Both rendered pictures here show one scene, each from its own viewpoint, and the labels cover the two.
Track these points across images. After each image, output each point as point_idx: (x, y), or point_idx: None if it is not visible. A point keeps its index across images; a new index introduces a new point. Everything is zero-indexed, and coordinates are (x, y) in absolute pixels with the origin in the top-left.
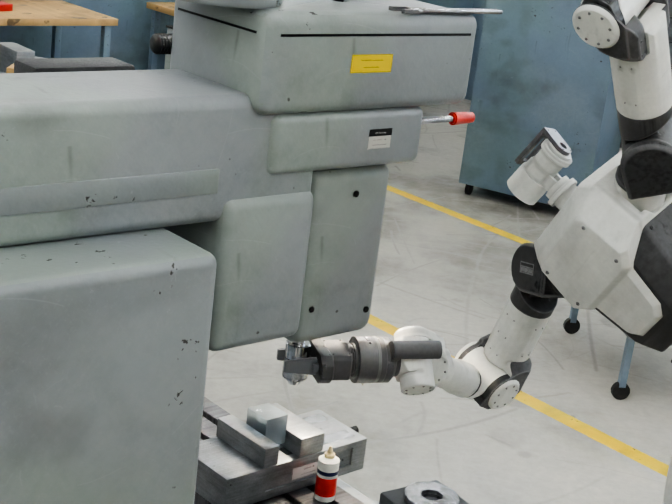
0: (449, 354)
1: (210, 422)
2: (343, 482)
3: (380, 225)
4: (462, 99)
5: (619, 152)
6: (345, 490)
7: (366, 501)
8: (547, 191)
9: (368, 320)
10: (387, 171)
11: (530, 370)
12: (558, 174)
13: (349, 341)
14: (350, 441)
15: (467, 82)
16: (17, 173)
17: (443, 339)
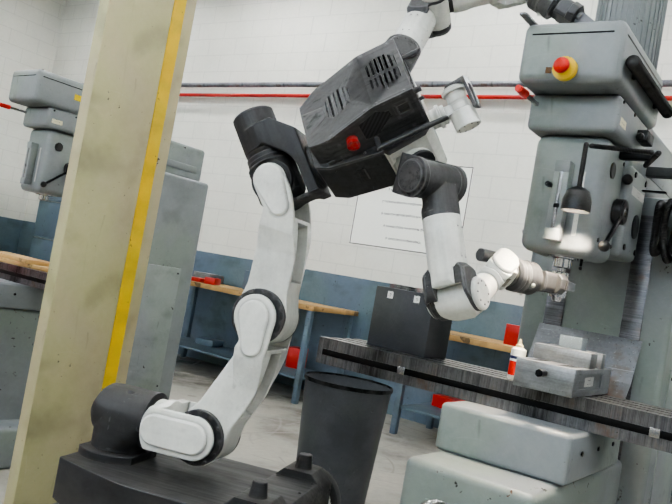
0: (480, 269)
1: (656, 412)
2: (534, 425)
3: (532, 175)
4: (519, 79)
5: (412, 77)
6: (526, 422)
7: (503, 416)
8: (449, 119)
9: (522, 240)
10: (539, 140)
11: (422, 278)
12: (448, 105)
13: (541, 271)
14: (524, 357)
15: (520, 68)
16: None
17: (489, 259)
